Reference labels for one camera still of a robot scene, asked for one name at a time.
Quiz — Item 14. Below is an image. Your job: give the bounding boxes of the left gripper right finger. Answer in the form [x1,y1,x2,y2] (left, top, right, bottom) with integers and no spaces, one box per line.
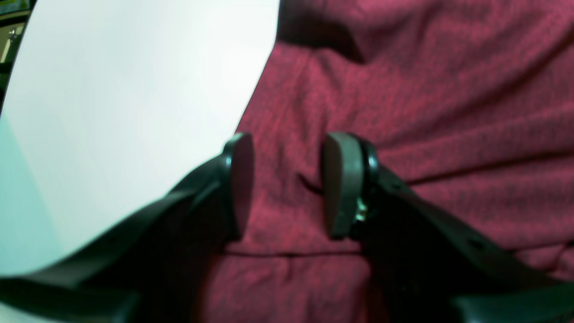
[322,131,573,323]

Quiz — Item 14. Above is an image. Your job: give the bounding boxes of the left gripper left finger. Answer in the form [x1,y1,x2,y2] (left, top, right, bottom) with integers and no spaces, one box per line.
[1,133,254,323]

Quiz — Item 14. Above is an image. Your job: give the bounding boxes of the dark red t-shirt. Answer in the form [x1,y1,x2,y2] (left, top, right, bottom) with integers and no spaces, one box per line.
[202,0,574,323]

